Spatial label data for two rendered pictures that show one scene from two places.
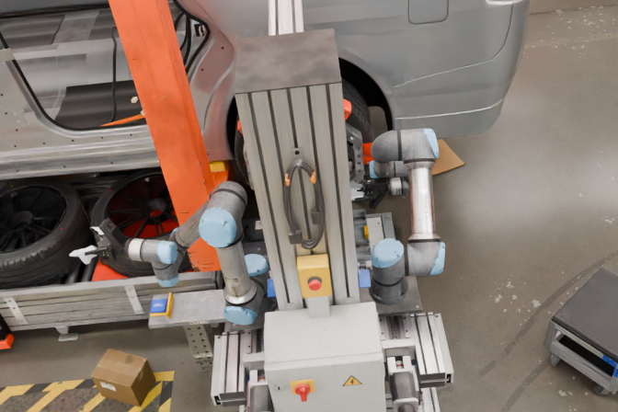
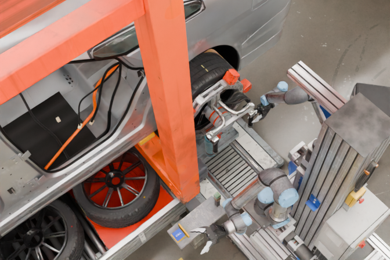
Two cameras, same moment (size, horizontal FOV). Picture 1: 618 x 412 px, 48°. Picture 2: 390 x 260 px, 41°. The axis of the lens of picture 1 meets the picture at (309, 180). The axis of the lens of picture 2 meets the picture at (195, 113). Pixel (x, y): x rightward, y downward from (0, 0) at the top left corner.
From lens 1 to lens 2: 208 cm
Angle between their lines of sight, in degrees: 30
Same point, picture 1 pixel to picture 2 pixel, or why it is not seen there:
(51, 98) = not seen: outside the picture
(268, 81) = (370, 142)
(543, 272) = not seen: hidden behind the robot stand
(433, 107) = (259, 43)
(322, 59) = (377, 115)
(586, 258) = (328, 73)
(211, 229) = (289, 201)
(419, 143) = not seen: hidden behind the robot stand
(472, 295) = (293, 123)
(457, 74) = (271, 21)
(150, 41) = (185, 116)
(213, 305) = (205, 215)
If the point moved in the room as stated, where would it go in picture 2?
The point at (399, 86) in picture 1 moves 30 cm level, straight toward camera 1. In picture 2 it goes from (244, 43) to (268, 71)
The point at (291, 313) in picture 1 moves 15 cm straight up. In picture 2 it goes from (337, 214) to (342, 205)
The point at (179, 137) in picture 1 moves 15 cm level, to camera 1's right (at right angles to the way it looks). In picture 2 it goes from (190, 150) to (208, 135)
